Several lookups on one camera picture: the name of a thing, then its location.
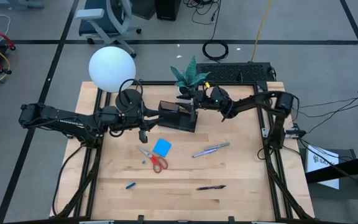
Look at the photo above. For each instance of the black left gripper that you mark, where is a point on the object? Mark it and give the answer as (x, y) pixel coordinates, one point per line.
(137, 119)

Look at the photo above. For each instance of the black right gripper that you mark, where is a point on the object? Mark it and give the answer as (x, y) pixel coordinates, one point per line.
(213, 99)

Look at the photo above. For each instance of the blue sticky note pad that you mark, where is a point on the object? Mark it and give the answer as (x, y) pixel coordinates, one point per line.
(162, 147)

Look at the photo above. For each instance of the silver grey pen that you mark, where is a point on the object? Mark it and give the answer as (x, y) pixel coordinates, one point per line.
(217, 146)

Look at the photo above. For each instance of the black pen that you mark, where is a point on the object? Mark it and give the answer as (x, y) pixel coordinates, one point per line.
(211, 187)

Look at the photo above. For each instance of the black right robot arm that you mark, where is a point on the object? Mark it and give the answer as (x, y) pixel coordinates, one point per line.
(259, 99)

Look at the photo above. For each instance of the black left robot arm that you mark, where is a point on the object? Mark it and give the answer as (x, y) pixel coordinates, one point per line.
(57, 119)

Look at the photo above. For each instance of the black mesh desk organizer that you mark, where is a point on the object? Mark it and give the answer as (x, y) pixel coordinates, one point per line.
(179, 123)

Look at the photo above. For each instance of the grey office chair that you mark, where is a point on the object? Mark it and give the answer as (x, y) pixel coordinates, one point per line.
(104, 25)

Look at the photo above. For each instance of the yellow tag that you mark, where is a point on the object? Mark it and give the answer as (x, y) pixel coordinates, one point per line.
(207, 84)

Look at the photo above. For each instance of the potted snake plant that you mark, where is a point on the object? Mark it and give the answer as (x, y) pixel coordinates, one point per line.
(191, 73)

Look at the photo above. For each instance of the black keyboard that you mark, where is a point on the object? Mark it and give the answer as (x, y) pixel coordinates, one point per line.
(235, 72)

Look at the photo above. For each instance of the white globe lamp black base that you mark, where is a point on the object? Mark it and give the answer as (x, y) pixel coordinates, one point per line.
(110, 68)

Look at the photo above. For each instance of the black computer tower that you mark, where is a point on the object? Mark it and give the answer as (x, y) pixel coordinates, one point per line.
(167, 9)

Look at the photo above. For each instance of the white paper sign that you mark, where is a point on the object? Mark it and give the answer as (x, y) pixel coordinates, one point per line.
(325, 174)

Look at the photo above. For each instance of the black stand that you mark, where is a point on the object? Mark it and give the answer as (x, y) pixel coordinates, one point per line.
(346, 168)

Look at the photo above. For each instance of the silver corner bracket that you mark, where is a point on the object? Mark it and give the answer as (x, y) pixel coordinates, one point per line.
(266, 133)

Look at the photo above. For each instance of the black aluminium table frame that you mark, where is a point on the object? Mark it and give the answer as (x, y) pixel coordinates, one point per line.
(90, 186)

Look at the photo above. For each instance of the grey metal base plate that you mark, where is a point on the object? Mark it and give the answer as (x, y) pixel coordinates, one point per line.
(350, 191)

